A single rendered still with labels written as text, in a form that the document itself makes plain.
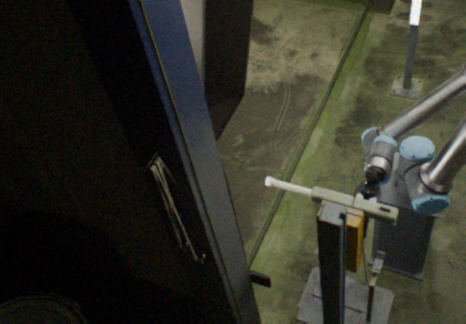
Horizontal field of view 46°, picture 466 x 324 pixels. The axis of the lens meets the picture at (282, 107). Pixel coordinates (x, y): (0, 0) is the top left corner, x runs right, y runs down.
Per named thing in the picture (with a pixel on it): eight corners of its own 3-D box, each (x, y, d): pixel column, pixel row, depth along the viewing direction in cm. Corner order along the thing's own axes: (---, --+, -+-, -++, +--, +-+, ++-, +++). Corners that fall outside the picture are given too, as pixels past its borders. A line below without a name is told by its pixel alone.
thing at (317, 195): (396, 238, 201) (400, 205, 185) (393, 250, 198) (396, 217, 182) (275, 204, 217) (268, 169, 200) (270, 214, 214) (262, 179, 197)
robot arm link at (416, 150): (425, 154, 258) (430, 129, 246) (436, 184, 247) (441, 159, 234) (393, 157, 258) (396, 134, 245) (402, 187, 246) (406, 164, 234)
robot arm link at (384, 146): (397, 151, 219) (400, 136, 211) (390, 176, 211) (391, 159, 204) (374, 146, 221) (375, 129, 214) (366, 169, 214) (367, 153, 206)
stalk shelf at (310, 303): (296, 319, 205) (295, 318, 204) (315, 268, 219) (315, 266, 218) (377, 349, 196) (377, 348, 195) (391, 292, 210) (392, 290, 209)
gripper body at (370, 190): (376, 209, 200) (384, 184, 208) (378, 196, 194) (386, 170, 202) (356, 204, 203) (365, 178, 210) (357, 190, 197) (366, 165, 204)
